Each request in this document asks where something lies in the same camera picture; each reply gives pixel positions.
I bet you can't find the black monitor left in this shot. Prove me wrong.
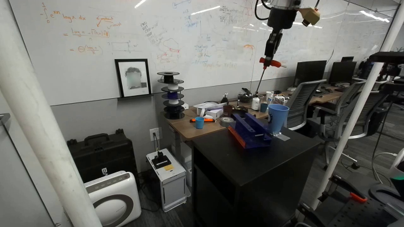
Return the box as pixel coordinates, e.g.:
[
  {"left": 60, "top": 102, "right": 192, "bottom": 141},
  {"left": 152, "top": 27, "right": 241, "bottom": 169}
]
[{"left": 294, "top": 60, "right": 327, "bottom": 85}]

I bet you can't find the white box on desk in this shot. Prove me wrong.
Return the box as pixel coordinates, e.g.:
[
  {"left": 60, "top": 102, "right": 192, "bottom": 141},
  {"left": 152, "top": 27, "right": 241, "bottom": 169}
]
[{"left": 195, "top": 102, "right": 224, "bottom": 118}]

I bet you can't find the blue plastic cup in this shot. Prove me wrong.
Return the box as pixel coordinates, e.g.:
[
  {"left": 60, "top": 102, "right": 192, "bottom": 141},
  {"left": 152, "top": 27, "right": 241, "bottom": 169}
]
[{"left": 268, "top": 103, "right": 289, "bottom": 135}]

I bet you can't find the black cabinet table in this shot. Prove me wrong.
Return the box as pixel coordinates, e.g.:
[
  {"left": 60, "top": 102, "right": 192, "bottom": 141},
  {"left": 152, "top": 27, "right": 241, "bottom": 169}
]
[{"left": 192, "top": 130, "right": 320, "bottom": 227}]

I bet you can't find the white air purifier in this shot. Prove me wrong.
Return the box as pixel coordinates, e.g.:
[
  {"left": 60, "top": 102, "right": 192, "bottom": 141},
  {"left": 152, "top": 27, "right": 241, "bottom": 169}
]
[{"left": 85, "top": 170, "right": 142, "bottom": 227}]

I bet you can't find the black monitor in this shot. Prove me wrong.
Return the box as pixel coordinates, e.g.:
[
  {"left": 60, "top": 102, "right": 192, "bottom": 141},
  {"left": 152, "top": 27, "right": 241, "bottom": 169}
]
[
  {"left": 294, "top": 60, "right": 327, "bottom": 85},
  {"left": 329, "top": 61, "right": 356, "bottom": 84}
]

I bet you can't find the framed portrait picture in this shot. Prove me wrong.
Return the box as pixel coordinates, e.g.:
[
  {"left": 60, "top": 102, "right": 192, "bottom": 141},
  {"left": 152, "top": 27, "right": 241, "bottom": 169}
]
[{"left": 115, "top": 58, "right": 152, "bottom": 98}]

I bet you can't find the white diagonal pole right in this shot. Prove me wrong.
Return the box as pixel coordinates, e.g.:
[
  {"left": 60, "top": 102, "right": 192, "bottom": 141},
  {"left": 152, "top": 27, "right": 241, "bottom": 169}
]
[{"left": 310, "top": 0, "right": 404, "bottom": 209}]

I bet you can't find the black monitor right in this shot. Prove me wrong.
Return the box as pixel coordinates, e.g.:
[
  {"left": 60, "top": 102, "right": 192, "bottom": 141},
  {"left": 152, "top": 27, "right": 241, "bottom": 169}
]
[{"left": 329, "top": 61, "right": 356, "bottom": 84}]

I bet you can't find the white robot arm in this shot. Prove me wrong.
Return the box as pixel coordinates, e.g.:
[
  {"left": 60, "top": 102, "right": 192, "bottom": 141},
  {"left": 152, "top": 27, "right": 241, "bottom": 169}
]
[{"left": 264, "top": 0, "right": 302, "bottom": 60}]

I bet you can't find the wooden desk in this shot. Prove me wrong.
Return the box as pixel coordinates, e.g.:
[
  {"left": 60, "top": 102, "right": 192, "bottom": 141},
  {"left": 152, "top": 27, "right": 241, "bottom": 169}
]
[{"left": 167, "top": 88, "right": 341, "bottom": 141}]

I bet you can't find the gold wrist camera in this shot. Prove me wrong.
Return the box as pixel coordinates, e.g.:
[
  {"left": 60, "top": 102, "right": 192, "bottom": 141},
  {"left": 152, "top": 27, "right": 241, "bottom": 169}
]
[{"left": 299, "top": 7, "right": 320, "bottom": 26}]

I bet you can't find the white diagonal pole left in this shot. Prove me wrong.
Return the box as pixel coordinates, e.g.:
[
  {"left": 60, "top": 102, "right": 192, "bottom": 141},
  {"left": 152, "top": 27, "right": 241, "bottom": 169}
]
[{"left": 0, "top": 0, "right": 103, "bottom": 227}]

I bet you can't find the wall power outlet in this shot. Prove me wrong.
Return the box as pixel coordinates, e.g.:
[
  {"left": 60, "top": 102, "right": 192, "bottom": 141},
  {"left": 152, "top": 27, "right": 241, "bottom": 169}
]
[{"left": 149, "top": 127, "right": 161, "bottom": 141}]

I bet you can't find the stack of filament spools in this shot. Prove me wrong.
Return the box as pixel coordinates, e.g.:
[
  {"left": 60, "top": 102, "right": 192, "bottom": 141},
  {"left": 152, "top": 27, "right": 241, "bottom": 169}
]
[{"left": 158, "top": 72, "right": 185, "bottom": 119}]

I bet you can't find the white diagonal pole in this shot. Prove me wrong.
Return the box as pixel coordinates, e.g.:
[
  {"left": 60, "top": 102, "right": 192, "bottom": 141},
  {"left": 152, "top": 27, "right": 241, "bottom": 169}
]
[
  {"left": 310, "top": 0, "right": 404, "bottom": 209},
  {"left": 0, "top": 0, "right": 103, "bottom": 227}
]

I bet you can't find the grey tape roll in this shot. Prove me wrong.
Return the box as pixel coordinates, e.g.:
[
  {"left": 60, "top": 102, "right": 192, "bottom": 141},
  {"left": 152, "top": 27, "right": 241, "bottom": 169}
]
[{"left": 220, "top": 117, "right": 235, "bottom": 127}]

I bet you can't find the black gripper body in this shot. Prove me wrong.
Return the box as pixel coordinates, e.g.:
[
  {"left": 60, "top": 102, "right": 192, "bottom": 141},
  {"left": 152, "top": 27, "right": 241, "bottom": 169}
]
[{"left": 268, "top": 8, "right": 297, "bottom": 30}]

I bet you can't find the grey office chair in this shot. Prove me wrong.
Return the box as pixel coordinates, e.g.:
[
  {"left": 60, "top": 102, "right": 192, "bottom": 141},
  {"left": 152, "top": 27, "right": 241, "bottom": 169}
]
[{"left": 286, "top": 79, "right": 323, "bottom": 131}]

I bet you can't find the blue platform rack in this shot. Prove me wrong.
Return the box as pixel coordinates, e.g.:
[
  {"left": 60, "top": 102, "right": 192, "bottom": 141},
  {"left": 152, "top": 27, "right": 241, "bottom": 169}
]
[{"left": 229, "top": 113, "right": 272, "bottom": 150}]

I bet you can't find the orange handled screwdriver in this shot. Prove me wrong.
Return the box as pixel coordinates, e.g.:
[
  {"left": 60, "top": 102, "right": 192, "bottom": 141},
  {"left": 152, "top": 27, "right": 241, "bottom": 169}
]
[{"left": 254, "top": 56, "right": 282, "bottom": 95}]

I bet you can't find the black hard case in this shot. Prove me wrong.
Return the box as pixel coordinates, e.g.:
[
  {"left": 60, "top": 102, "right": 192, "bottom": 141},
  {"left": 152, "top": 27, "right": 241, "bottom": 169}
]
[{"left": 67, "top": 128, "right": 138, "bottom": 181}]

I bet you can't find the orange handled tool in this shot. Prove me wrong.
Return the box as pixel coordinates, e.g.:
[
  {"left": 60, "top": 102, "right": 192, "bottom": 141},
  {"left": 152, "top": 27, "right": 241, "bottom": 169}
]
[{"left": 190, "top": 117, "right": 215, "bottom": 122}]

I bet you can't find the white box device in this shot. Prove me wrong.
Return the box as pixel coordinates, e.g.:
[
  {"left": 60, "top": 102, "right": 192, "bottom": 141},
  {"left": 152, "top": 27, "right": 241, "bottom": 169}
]
[{"left": 147, "top": 148, "right": 187, "bottom": 212}]

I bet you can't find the small teal cup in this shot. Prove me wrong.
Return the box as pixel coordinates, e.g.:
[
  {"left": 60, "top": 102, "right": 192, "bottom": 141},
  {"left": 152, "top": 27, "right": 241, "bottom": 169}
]
[{"left": 195, "top": 116, "right": 205, "bottom": 130}]

